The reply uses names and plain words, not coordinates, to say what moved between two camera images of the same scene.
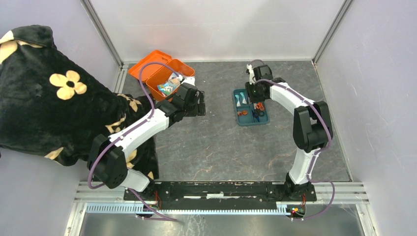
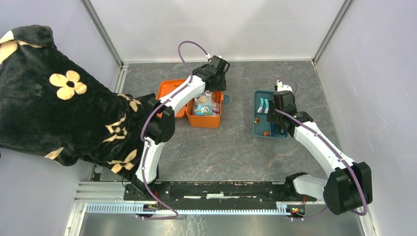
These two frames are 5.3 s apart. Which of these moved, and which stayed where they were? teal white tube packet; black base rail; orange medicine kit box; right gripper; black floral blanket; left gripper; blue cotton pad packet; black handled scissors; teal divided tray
Moved: black handled scissors; teal divided tray; orange medicine kit box; teal white tube packet; blue cotton pad packet; left gripper; right gripper
Stayed: black base rail; black floral blanket
